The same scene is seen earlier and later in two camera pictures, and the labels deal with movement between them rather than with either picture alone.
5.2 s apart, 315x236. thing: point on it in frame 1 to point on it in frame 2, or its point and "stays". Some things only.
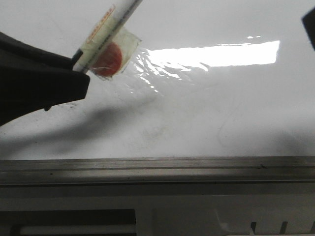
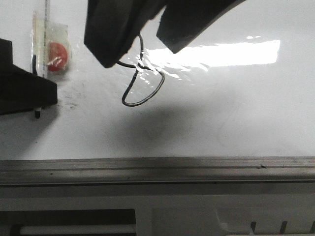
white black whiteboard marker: (84, 59) to (40, 39)
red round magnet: (108, 60) to (57, 56)
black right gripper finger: (308, 21) to (183, 21)
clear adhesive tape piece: (110, 51) to (49, 46)
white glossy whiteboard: (210, 79) stays
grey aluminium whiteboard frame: (258, 171) stays
